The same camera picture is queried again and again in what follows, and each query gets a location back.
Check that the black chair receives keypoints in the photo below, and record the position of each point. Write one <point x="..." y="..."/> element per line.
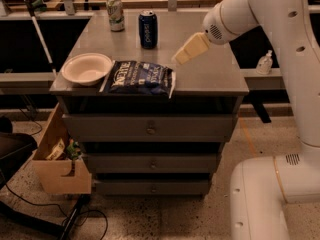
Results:
<point x="15" y="149"/>

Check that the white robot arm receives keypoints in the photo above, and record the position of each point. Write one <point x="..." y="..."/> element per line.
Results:
<point x="260" y="187"/>

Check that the white paper bowl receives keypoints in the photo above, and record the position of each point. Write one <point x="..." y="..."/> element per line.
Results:
<point x="87" y="69"/>

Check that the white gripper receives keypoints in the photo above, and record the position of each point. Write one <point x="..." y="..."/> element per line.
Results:
<point x="215" y="26"/>

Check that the snack packets in box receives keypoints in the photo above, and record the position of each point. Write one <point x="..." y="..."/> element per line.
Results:
<point x="63" y="151"/>

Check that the wooden box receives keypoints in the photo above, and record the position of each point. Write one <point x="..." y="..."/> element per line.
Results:
<point x="59" y="176"/>

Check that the hand sanitizer bottle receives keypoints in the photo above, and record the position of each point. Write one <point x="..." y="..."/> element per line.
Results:
<point x="264" y="64"/>

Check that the white pole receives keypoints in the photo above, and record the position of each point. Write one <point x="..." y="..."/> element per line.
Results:
<point x="40" y="36"/>

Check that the green white soda can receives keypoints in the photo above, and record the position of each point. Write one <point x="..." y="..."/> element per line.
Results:
<point x="115" y="14"/>

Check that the blue pepsi can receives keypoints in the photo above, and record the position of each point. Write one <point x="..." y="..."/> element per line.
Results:
<point x="148" y="29"/>

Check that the blue chip bag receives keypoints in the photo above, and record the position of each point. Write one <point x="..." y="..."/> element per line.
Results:
<point x="139" y="78"/>

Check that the grey drawer cabinet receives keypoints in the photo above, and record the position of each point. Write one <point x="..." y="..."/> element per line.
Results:
<point x="153" y="145"/>

